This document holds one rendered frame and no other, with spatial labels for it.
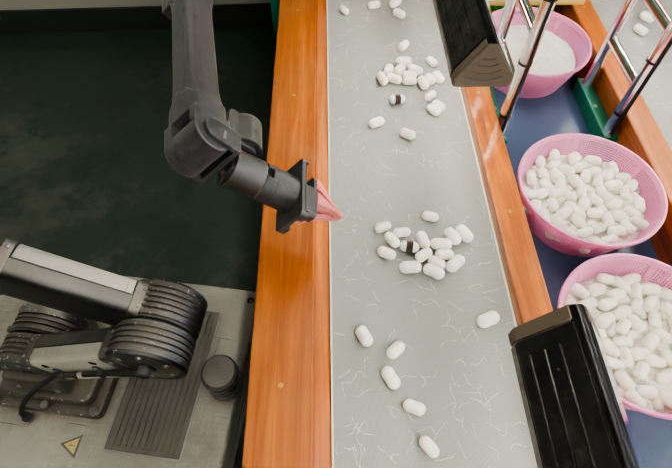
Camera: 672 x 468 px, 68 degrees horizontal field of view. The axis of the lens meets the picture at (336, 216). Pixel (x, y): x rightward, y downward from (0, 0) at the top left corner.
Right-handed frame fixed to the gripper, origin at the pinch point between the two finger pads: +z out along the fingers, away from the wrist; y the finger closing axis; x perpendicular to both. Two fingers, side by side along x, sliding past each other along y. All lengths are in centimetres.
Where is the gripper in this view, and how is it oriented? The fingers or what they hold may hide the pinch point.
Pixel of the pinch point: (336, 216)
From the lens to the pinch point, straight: 78.5
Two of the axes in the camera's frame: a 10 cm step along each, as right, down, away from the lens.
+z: 7.6, 3.5, 5.5
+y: -0.3, -8.3, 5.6
